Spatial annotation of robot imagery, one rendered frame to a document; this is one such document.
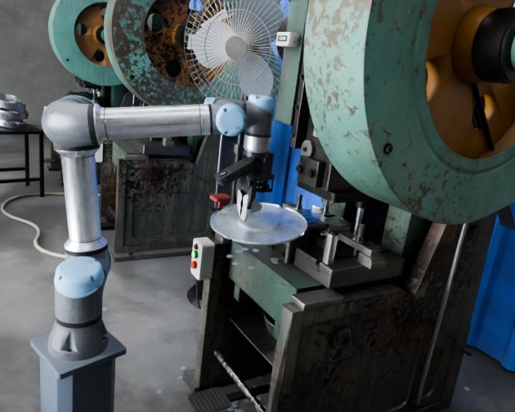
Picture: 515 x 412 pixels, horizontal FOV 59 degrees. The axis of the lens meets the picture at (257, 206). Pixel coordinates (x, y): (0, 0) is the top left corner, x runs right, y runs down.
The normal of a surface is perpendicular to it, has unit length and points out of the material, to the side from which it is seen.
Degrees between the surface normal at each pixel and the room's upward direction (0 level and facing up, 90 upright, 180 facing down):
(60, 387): 90
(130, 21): 90
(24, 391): 0
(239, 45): 96
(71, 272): 7
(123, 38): 90
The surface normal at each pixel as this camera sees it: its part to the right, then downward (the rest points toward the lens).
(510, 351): -0.85, 0.04
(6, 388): 0.12, -0.95
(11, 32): 0.51, 0.31
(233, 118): 0.18, 0.30
